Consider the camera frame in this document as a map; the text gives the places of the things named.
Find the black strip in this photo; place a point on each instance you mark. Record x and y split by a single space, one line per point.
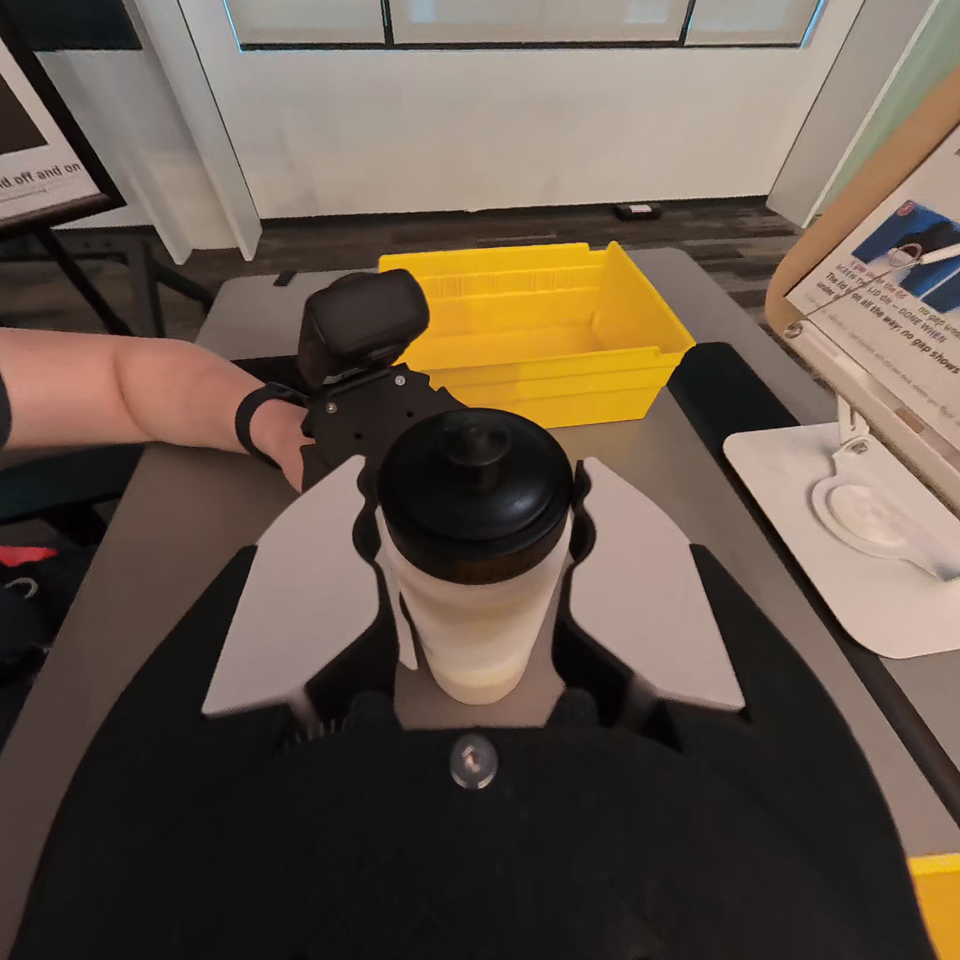
285 279

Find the black bottle lid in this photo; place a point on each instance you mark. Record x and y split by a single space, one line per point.
465 510

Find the dark wall screen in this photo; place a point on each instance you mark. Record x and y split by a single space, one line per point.
82 22

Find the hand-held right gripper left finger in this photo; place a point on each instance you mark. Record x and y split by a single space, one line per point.
300 600

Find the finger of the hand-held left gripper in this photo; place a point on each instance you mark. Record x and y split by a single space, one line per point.
405 641

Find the yellow plastic bin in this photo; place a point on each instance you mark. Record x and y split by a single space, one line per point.
540 360
937 915

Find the large glass window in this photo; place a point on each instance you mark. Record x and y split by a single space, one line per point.
525 19

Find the person's left hand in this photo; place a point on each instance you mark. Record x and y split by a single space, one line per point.
281 435

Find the red object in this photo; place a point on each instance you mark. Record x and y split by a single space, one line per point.
26 556

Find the white plastic bottle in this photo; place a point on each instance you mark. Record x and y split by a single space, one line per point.
472 637

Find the person's left forearm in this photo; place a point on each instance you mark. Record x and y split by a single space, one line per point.
112 390

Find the white stylus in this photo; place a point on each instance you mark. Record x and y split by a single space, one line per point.
941 253

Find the small black box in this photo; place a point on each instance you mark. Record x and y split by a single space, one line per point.
637 211

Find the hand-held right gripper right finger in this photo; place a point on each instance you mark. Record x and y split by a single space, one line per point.
652 607

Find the white stand base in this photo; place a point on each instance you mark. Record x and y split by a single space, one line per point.
765 465

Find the black backpack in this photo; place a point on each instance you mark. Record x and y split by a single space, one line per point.
30 622

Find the instruction sheet on stand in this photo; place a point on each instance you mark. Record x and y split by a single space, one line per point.
817 225

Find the white paper sign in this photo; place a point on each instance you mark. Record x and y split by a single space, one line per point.
900 322

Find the black framed sign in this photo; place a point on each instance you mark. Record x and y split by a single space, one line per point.
37 180

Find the metal stand bracket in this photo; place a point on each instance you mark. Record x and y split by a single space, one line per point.
851 442

